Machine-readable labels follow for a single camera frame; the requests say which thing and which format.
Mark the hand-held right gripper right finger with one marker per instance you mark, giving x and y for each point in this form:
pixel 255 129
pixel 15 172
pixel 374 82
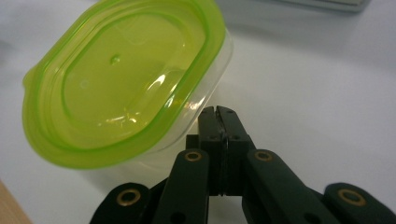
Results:
pixel 235 140

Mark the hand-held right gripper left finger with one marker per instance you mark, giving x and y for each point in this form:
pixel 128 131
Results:
pixel 213 140

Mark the clear plastic food container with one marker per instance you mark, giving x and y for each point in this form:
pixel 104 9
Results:
pixel 202 102

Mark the green container lid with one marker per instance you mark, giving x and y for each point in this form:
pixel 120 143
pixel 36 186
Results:
pixel 118 84

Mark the light wooden board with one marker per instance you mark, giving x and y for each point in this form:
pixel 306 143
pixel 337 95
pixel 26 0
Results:
pixel 11 208

